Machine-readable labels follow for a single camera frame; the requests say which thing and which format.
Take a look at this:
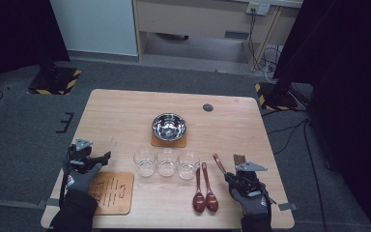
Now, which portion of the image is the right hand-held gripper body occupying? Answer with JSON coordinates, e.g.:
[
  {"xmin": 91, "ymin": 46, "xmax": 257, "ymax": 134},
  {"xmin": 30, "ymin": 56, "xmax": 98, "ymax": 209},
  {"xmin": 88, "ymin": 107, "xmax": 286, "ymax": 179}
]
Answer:
[{"xmin": 228, "ymin": 161, "xmax": 269, "ymax": 197}]

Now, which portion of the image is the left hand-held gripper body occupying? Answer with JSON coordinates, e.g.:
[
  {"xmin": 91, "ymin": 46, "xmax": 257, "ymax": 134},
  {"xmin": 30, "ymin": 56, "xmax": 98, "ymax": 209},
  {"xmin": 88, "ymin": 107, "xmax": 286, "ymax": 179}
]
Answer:
[{"xmin": 67, "ymin": 138, "xmax": 94, "ymax": 175}]

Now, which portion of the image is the bundle of striped chopsticks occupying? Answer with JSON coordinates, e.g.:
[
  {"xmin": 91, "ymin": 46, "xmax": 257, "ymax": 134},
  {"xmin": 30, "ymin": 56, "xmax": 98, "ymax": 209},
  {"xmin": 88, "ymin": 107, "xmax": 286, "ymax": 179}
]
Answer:
[{"xmin": 232, "ymin": 154, "xmax": 247, "ymax": 167}]

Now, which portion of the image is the dark red wooden spoon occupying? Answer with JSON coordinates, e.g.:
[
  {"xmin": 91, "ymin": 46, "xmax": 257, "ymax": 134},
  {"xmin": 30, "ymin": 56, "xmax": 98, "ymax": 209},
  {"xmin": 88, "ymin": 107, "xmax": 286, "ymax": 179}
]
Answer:
[
  {"xmin": 192, "ymin": 166, "xmax": 207, "ymax": 214},
  {"xmin": 212, "ymin": 153, "xmax": 228, "ymax": 177},
  {"xmin": 201, "ymin": 161, "xmax": 219, "ymax": 214}
]

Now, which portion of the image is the slotted wooden trivet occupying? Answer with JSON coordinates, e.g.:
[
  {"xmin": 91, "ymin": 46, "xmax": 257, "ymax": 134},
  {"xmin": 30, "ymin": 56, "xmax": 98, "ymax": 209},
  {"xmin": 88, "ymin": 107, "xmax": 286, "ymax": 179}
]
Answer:
[
  {"xmin": 88, "ymin": 171, "xmax": 135, "ymax": 216},
  {"xmin": 150, "ymin": 131, "xmax": 187, "ymax": 149}
]

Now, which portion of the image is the stainless steel bowl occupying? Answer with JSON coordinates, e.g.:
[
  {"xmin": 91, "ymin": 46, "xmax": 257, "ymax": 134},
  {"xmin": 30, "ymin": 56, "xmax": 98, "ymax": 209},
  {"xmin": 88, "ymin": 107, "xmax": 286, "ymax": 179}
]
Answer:
[{"xmin": 151, "ymin": 112, "xmax": 187, "ymax": 142}]

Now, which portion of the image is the person's left hand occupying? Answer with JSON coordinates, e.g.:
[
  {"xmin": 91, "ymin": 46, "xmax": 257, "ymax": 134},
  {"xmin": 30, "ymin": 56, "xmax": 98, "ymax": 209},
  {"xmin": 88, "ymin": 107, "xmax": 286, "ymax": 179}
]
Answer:
[{"xmin": 65, "ymin": 162, "xmax": 104, "ymax": 194}]

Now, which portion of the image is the clear glass cup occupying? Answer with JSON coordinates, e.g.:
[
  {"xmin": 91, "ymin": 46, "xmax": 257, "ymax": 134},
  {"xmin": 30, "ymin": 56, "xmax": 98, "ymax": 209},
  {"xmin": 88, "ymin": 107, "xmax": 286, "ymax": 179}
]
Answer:
[
  {"xmin": 133, "ymin": 147, "xmax": 157, "ymax": 178},
  {"xmin": 178, "ymin": 150, "xmax": 201, "ymax": 181},
  {"xmin": 157, "ymin": 148, "xmax": 179, "ymax": 177}
]

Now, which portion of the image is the grey tape piece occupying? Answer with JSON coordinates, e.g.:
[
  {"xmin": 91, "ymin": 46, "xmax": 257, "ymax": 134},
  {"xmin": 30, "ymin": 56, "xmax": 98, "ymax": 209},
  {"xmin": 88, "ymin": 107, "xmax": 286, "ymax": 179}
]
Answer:
[
  {"xmin": 278, "ymin": 202, "xmax": 299, "ymax": 212},
  {"xmin": 45, "ymin": 197, "xmax": 63, "ymax": 208}
]

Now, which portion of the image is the black stand base hazard tape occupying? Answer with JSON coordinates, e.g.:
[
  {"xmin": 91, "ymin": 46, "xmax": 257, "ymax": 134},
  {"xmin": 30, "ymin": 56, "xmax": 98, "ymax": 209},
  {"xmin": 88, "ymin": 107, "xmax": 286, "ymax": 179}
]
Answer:
[
  {"xmin": 254, "ymin": 81, "xmax": 303, "ymax": 112},
  {"xmin": 27, "ymin": 62, "xmax": 82, "ymax": 96}
]

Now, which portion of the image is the white cabinet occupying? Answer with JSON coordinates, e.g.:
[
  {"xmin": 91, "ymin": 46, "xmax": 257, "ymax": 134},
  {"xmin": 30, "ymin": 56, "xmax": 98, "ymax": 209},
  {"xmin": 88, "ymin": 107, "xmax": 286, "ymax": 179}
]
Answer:
[{"xmin": 48, "ymin": 0, "xmax": 139, "ymax": 58}]

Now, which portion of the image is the dark curtain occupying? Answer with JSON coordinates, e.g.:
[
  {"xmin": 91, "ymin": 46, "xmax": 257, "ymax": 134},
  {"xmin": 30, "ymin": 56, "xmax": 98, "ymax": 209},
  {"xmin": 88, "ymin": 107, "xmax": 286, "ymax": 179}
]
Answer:
[
  {"xmin": 0, "ymin": 0, "xmax": 71, "ymax": 98},
  {"xmin": 272, "ymin": 0, "xmax": 371, "ymax": 232}
]

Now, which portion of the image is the right hand-held gripper cable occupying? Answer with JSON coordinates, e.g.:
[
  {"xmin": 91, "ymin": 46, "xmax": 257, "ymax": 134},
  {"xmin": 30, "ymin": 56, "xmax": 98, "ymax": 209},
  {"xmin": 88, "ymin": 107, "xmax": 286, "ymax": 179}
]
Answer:
[{"xmin": 258, "ymin": 180, "xmax": 277, "ymax": 220}]

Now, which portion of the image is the hand-held gripper cable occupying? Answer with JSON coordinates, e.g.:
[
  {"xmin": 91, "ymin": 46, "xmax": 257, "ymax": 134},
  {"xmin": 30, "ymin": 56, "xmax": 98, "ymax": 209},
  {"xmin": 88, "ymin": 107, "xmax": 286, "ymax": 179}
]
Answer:
[
  {"xmin": 59, "ymin": 151, "xmax": 73, "ymax": 208},
  {"xmin": 258, "ymin": 180, "xmax": 277, "ymax": 220}
]

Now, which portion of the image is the left hand-held gripper cable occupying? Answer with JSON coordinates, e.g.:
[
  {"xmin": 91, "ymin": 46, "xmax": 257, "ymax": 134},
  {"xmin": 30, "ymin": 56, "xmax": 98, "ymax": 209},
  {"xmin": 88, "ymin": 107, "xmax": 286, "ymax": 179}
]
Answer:
[{"xmin": 59, "ymin": 151, "xmax": 73, "ymax": 208}]

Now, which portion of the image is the white cable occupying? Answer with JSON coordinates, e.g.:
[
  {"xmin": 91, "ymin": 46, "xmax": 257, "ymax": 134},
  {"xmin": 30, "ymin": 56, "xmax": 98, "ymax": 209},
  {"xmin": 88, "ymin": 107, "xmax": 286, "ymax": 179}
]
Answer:
[{"xmin": 260, "ymin": 44, "xmax": 284, "ymax": 84}]

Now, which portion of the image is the black power cable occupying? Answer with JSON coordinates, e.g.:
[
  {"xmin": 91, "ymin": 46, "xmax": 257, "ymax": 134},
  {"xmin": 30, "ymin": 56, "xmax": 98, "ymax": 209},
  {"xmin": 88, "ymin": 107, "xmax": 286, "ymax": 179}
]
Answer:
[{"xmin": 247, "ymin": 9, "xmax": 262, "ymax": 71}]

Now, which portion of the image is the white wall power outlet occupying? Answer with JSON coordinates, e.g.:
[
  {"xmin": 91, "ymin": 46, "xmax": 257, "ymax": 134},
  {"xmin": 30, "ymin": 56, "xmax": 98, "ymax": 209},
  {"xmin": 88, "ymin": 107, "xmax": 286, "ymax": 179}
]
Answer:
[{"xmin": 245, "ymin": 1, "xmax": 271, "ymax": 16}]

